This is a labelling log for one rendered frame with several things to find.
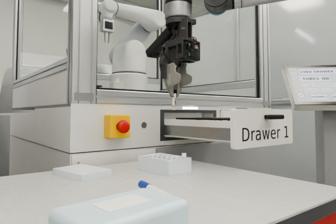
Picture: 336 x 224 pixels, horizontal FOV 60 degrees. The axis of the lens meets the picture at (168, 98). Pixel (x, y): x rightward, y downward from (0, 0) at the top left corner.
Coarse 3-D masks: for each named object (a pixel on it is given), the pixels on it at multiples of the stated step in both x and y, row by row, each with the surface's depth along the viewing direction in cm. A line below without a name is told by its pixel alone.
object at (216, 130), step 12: (168, 120) 104; (180, 120) 99; (192, 120) 94; (204, 120) 90; (216, 120) 86; (168, 132) 103; (180, 132) 98; (192, 132) 93; (204, 132) 89; (216, 132) 85; (228, 132) 82
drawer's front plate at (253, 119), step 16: (240, 112) 79; (256, 112) 84; (272, 112) 89; (288, 112) 94; (240, 128) 79; (256, 128) 84; (272, 128) 88; (288, 128) 94; (240, 144) 79; (256, 144) 83; (272, 144) 88
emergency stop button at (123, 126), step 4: (120, 120) 88; (124, 120) 88; (120, 124) 87; (124, 124) 87; (128, 124) 88; (120, 128) 87; (124, 128) 87; (128, 128) 88; (120, 132) 88; (124, 132) 88
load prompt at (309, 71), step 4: (308, 68) 168; (312, 68) 168; (316, 68) 168; (320, 68) 168; (324, 68) 167; (328, 68) 167; (332, 68) 167; (300, 72) 167; (304, 72) 167; (308, 72) 166; (312, 72) 166; (316, 72) 166; (320, 72) 165; (324, 72) 165; (328, 72) 165; (332, 72) 165
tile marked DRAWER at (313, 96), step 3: (309, 93) 155; (312, 93) 155; (315, 93) 155; (318, 93) 155; (321, 93) 155; (324, 93) 154; (309, 96) 154; (312, 96) 154; (315, 96) 154; (318, 96) 153; (321, 96) 153; (324, 96) 153; (327, 96) 153; (312, 99) 152; (315, 99) 152; (318, 99) 152; (321, 99) 152; (324, 99) 152; (327, 99) 151
